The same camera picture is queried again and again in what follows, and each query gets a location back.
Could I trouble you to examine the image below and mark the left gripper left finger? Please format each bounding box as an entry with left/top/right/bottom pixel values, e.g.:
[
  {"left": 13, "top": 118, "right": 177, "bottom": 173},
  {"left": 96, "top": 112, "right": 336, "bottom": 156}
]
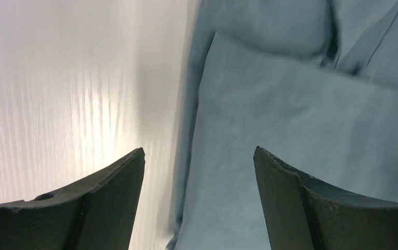
[{"left": 0, "top": 148, "right": 145, "bottom": 249}]

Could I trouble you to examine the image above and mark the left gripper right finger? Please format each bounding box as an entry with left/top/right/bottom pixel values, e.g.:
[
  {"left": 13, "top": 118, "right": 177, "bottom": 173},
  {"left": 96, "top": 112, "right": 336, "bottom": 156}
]
[{"left": 253, "top": 147, "right": 398, "bottom": 249}]

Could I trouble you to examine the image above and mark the grey-blue t shirt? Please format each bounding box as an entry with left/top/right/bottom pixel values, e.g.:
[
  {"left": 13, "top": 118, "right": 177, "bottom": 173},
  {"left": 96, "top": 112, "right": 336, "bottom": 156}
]
[{"left": 167, "top": 1, "right": 398, "bottom": 249}]

